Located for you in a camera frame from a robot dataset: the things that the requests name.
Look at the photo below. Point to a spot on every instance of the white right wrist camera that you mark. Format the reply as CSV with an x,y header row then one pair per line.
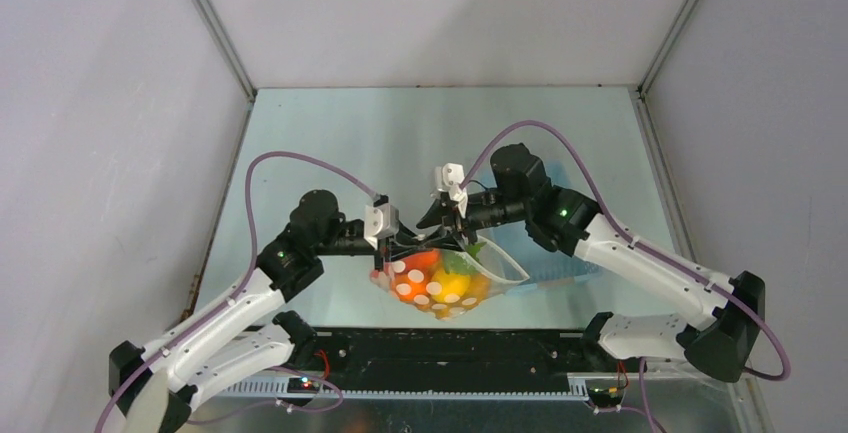
x,y
449,179

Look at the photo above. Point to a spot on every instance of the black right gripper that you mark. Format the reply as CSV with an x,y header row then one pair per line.
x,y
454,220

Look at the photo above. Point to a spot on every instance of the right circuit board with leds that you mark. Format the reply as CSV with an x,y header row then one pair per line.
x,y
605,399

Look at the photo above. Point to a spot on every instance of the green pepper stem piece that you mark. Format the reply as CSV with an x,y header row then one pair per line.
x,y
464,262

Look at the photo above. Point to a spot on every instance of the left circuit board with leds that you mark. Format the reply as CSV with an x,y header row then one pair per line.
x,y
303,385

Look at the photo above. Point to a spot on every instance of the circuit board with leds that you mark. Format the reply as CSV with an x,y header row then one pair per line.
x,y
605,399
303,385

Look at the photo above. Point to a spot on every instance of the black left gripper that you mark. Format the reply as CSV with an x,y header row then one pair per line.
x,y
389,250

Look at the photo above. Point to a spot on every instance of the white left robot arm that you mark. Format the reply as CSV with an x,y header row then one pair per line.
x,y
245,329

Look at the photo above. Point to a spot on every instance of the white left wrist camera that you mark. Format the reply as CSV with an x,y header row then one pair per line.
x,y
381,221

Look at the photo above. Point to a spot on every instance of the yellow lemon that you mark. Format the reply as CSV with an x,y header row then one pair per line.
x,y
447,286

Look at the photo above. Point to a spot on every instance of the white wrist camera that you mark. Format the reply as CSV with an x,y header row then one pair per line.
x,y
381,221
449,179

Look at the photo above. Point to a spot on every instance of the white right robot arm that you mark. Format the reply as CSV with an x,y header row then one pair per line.
x,y
716,318

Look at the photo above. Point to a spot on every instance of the light blue plastic basket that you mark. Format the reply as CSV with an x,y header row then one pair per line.
x,y
545,269

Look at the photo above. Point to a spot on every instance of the clear dotted zip top bag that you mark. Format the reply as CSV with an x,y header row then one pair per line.
x,y
500,273

